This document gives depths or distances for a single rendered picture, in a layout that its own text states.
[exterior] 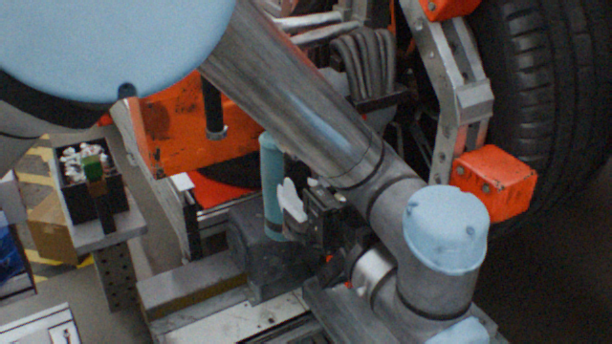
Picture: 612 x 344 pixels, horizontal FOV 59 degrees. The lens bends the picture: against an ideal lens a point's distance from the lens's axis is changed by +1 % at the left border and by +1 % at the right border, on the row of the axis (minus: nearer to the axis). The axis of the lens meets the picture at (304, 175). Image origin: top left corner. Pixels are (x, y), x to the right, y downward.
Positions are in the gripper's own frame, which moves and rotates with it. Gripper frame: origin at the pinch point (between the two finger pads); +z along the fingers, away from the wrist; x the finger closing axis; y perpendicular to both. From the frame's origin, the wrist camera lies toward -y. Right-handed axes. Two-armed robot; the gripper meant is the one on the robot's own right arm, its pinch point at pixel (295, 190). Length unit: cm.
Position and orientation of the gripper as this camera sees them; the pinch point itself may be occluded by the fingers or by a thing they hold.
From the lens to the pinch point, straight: 79.3
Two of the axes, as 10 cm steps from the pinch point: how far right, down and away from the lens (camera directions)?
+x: -8.7, 2.8, -3.9
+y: 0.0, -8.2, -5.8
